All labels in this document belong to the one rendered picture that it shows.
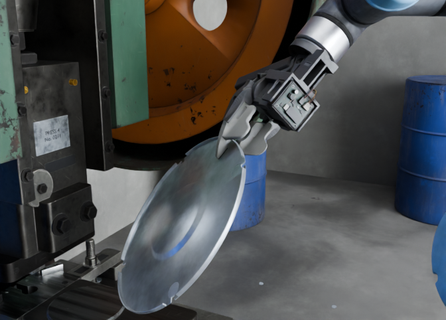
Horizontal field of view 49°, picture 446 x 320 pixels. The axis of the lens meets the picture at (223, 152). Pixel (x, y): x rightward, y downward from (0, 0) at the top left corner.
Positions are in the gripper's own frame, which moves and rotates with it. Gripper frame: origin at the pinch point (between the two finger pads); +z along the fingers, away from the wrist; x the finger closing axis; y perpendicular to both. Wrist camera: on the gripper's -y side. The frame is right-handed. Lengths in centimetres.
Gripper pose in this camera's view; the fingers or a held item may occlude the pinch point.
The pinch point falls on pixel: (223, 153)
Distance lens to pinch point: 74.6
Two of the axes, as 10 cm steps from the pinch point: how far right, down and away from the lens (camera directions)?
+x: 6.4, 6.0, 4.8
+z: -6.3, 7.7, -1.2
